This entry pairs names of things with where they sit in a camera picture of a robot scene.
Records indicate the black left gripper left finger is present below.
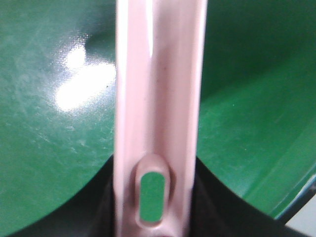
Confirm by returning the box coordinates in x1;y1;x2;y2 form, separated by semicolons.
10;156;115;237

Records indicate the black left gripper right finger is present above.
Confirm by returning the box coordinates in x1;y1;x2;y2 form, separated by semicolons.
189;158;316;237

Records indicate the pink hand broom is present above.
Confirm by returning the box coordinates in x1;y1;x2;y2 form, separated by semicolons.
113;0;207;237

